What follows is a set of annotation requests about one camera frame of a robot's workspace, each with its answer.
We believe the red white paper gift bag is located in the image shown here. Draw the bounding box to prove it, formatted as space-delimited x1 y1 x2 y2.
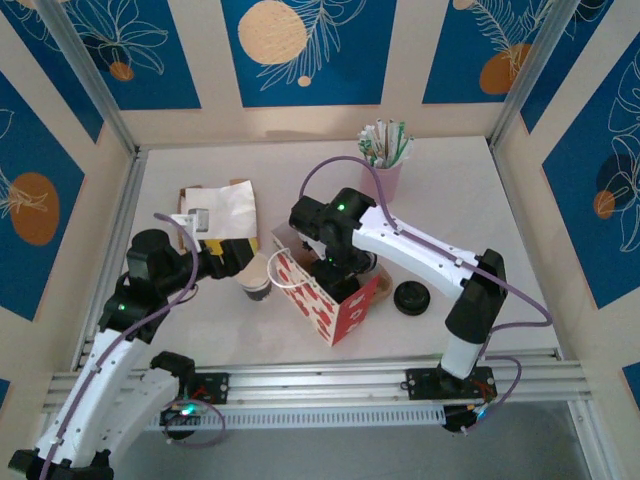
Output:
266 223 381 348

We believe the white napkin stack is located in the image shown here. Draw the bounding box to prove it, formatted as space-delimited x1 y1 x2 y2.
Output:
185 180 259 242

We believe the pink straw holder cup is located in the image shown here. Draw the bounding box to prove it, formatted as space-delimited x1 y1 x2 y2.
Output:
360 158 404 207

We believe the green print wrapped straw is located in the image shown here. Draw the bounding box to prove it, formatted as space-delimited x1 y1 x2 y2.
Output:
356 127 377 165

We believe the green striped wrapped straw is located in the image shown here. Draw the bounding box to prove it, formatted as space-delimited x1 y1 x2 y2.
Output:
392 120 407 167

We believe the black plastic cup lid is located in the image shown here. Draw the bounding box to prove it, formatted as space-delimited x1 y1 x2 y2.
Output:
393 279 432 317

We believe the black controller board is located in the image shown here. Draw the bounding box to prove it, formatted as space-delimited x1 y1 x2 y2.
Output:
159 403 201 441
442 404 489 436

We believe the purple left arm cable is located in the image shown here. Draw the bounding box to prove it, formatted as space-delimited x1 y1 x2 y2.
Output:
39 212 199 480

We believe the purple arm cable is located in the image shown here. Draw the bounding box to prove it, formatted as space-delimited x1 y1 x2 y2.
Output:
39 212 199 480
302 155 554 416

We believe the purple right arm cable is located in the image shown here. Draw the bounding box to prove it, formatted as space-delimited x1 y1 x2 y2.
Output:
302 155 554 416

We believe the aluminium table side rail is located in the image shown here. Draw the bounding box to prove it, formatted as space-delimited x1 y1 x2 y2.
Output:
69 147 150 374

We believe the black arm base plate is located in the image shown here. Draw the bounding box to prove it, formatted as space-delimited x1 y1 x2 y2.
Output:
405 367 496 401
177 372 231 406

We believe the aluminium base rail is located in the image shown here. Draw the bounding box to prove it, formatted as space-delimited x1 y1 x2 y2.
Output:
44 347 586 419

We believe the purple cable loop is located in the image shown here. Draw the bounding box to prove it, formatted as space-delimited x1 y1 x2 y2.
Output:
162 396 227 449

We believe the white slotted cable duct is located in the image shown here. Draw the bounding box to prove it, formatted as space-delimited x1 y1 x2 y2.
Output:
107 403 447 432

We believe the aluminium frame post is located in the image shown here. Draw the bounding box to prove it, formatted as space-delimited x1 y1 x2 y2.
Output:
488 0 584 151
37 0 142 157

